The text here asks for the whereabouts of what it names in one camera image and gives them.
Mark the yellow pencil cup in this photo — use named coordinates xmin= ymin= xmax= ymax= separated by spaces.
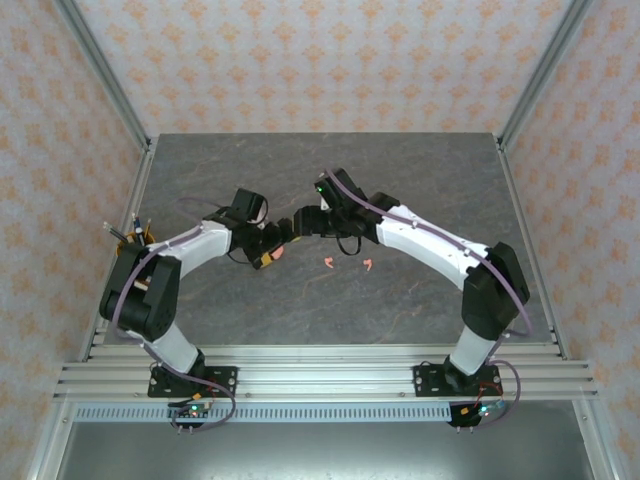
xmin=115 ymin=229 xmax=156 ymax=257

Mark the black pencil white tip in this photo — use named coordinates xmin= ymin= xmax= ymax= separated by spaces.
xmin=102 ymin=221 xmax=134 ymax=247

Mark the grey sheet metal panel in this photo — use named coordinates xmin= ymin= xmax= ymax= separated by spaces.
xmin=52 ymin=422 xmax=594 ymax=480

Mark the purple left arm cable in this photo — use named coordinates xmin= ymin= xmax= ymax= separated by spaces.
xmin=112 ymin=197 xmax=239 ymax=434

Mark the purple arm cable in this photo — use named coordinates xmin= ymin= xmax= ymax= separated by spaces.
xmin=324 ymin=169 xmax=532 ymax=432
xmin=112 ymin=197 xmax=239 ymax=434

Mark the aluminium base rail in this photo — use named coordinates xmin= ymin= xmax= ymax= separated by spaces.
xmin=52 ymin=342 xmax=601 ymax=402

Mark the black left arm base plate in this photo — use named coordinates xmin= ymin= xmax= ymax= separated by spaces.
xmin=147 ymin=365 xmax=239 ymax=399

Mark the aluminium table side rail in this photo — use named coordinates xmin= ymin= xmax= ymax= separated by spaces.
xmin=495 ymin=135 xmax=570 ymax=361
xmin=77 ymin=135 xmax=160 ymax=362

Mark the slotted grey cable duct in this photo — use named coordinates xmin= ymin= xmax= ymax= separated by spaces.
xmin=73 ymin=404 xmax=452 ymax=424

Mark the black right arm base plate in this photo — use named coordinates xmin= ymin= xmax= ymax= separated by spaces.
xmin=412 ymin=364 xmax=502 ymax=399

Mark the aluminium corner post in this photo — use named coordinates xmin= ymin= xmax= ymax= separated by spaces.
xmin=52 ymin=0 xmax=154 ymax=154
xmin=497 ymin=0 xmax=599 ymax=151

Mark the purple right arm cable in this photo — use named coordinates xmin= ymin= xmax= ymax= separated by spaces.
xmin=324 ymin=169 xmax=532 ymax=432

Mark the aluminium frame leg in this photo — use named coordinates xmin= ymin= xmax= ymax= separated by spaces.
xmin=24 ymin=399 xmax=79 ymax=480
xmin=572 ymin=399 xmax=619 ymax=480

